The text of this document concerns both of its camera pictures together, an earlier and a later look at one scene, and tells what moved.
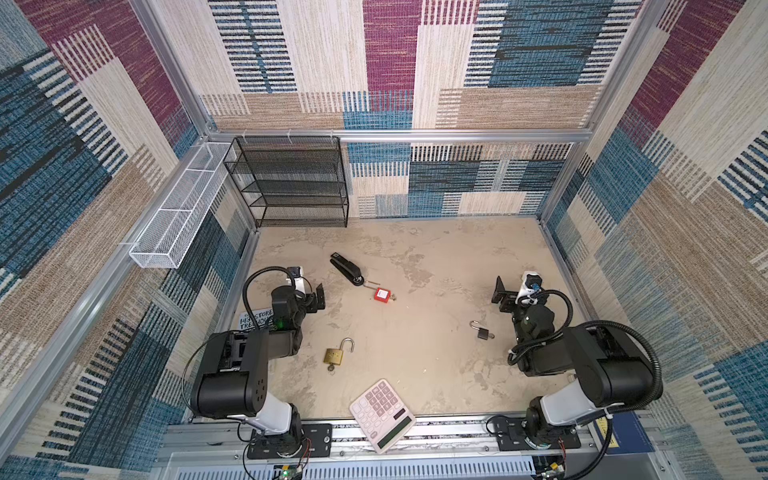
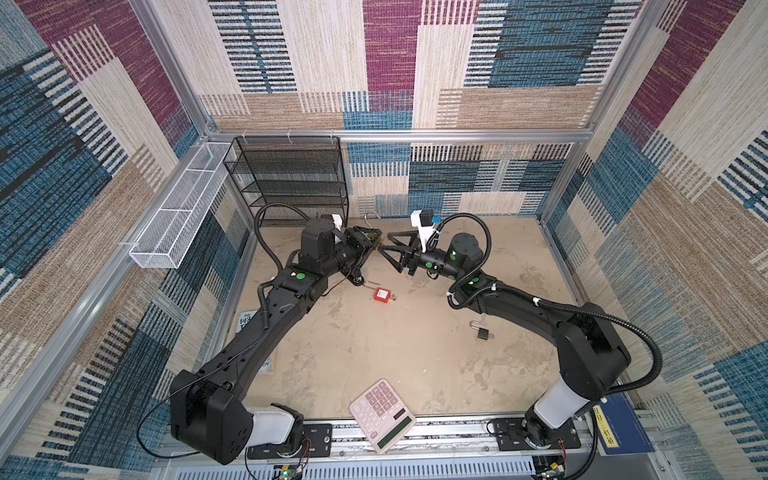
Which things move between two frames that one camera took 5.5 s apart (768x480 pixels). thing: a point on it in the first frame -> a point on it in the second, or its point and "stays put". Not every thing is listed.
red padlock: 380,294 stays put
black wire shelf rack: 291,180 stays put
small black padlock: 482,332 stays put
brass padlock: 334,356 -> 374,236
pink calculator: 382,415 stays put
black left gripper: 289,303 -> 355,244
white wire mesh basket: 166,238 stays put
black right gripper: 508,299 -> 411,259
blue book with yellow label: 627,435 stays put
